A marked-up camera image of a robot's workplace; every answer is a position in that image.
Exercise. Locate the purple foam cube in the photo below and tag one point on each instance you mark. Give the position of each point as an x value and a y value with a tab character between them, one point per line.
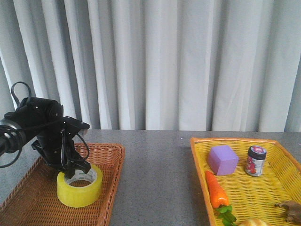
222	160

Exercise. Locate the brown wicker basket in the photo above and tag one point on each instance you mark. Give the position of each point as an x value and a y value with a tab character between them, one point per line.
34	200

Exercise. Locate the brown ginger root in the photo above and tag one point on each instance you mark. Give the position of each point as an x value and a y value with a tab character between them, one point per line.
292	211

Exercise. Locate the yellow plastic woven basket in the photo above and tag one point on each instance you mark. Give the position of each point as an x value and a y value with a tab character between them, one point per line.
252	197

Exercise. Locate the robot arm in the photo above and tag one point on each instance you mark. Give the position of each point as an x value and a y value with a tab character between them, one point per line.
43	121

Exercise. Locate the orange toy carrot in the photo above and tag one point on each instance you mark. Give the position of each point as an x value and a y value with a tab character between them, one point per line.
219	200

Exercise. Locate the yellow packing tape roll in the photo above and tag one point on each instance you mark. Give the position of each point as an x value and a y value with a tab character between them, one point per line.
81	189

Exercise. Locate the white pleated curtain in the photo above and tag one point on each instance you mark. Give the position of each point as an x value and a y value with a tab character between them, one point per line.
201	65

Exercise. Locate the toy bread roll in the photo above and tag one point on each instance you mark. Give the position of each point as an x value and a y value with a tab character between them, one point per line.
254	222

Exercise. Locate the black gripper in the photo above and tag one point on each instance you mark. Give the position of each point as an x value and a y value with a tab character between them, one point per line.
43	121

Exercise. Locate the small jar with black lid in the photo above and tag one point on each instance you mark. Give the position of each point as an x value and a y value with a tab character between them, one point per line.
255	160

